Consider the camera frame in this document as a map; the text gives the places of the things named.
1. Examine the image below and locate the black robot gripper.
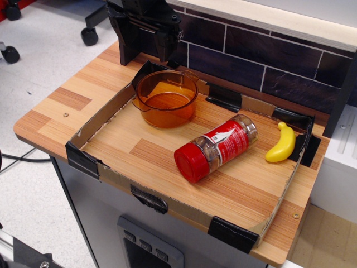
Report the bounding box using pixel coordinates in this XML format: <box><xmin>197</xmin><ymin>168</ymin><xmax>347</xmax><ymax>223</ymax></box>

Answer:
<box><xmin>107</xmin><ymin>1</ymin><xmax>181</xmax><ymax>65</ymax></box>

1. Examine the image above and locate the red-capped basil spice bottle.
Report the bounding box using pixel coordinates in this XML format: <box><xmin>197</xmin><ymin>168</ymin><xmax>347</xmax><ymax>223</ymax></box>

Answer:
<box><xmin>174</xmin><ymin>114</ymin><xmax>258</xmax><ymax>183</ymax></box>

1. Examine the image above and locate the taped cardboard fence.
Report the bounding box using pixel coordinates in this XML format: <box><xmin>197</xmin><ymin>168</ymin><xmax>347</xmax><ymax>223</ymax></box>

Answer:
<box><xmin>66</xmin><ymin>61</ymin><xmax>320</xmax><ymax>255</ymax></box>

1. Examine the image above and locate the black office chair base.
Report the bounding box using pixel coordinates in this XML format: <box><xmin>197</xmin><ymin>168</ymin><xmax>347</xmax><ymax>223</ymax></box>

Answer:
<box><xmin>80</xmin><ymin>3</ymin><xmax>108</xmax><ymax>46</ymax></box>

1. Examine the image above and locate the black caster wheel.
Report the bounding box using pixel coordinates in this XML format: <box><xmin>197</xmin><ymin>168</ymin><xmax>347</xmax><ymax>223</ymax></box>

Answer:
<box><xmin>0</xmin><ymin>42</ymin><xmax>20</xmax><ymax>64</ymax></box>

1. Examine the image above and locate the yellow toy banana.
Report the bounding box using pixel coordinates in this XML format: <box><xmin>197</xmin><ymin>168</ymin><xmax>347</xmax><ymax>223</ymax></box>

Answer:
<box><xmin>265</xmin><ymin>122</ymin><xmax>296</xmax><ymax>162</ymax></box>

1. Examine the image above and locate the grey control panel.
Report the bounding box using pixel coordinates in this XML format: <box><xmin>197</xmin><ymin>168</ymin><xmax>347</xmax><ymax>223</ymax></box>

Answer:
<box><xmin>117</xmin><ymin>217</ymin><xmax>185</xmax><ymax>268</ymax></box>

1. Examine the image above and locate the black floor cable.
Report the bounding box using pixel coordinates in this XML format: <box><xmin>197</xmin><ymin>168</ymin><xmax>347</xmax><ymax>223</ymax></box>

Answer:
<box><xmin>0</xmin><ymin>147</ymin><xmax>52</xmax><ymax>175</ymax></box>

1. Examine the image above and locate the black metal bracket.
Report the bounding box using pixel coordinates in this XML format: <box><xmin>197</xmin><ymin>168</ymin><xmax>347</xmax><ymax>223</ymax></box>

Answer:
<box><xmin>1</xmin><ymin>231</ymin><xmax>57</xmax><ymax>267</ymax></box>

